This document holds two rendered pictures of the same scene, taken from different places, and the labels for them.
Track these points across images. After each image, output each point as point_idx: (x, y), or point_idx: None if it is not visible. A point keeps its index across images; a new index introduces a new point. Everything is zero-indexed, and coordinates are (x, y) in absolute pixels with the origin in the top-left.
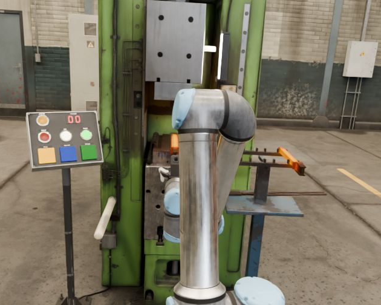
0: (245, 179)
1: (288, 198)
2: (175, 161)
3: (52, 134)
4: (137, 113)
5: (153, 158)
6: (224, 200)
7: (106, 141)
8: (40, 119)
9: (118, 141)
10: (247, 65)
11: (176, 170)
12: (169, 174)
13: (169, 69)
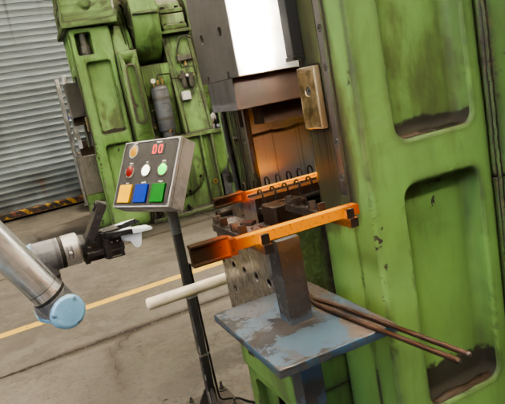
0: (377, 274)
1: (353, 333)
2: (92, 209)
3: (136, 168)
4: (244, 135)
5: (232, 208)
6: None
7: (228, 179)
8: (132, 150)
9: (236, 179)
10: (326, 15)
11: (90, 223)
12: (100, 228)
13: (212, 61)
